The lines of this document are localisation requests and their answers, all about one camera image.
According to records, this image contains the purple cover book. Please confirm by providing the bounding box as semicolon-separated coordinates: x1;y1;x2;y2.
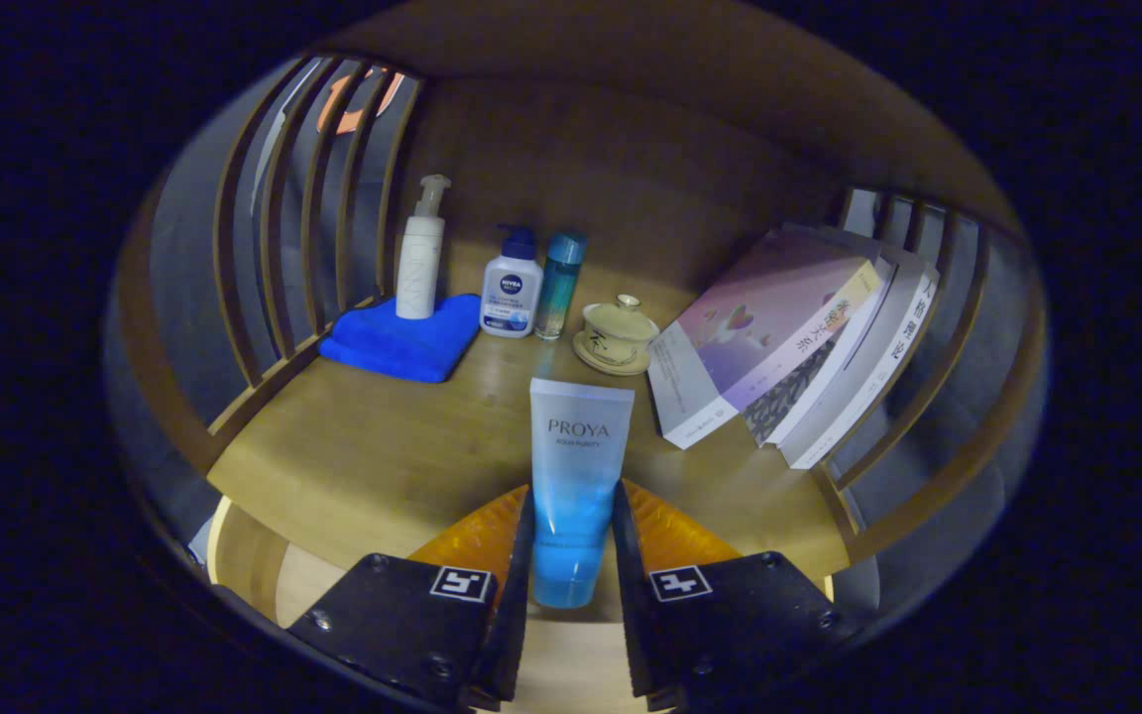
646;230;884;450

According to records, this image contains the slim teal bottle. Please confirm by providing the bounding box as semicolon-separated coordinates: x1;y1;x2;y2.
534;231;589;341

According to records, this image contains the blue cosmetic tube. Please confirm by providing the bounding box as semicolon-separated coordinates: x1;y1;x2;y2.
528;377;636;609

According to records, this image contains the grey white book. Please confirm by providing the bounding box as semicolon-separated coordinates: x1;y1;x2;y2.
779;223;941;470

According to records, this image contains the white bottle with blue cap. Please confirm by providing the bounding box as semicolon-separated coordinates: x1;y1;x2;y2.
481;224;544;339

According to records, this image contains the beige lidded teacup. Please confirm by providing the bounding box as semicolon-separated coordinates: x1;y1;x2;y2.
572;294;661;377

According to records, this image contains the wooden cabinet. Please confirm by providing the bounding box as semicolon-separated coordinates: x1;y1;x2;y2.
115;0;1053;636

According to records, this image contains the wooden countertop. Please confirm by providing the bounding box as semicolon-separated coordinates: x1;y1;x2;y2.
206;278;855;581

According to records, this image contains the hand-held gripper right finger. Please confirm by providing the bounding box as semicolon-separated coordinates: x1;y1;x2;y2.
611;479;859;710

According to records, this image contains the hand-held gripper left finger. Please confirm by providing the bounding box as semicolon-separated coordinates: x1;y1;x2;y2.
285;484;537;710

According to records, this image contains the white pump bottle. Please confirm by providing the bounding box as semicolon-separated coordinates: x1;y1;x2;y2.
395;175;453;320

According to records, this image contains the blue folded cloth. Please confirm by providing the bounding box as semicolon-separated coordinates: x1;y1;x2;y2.
318;293;483;384

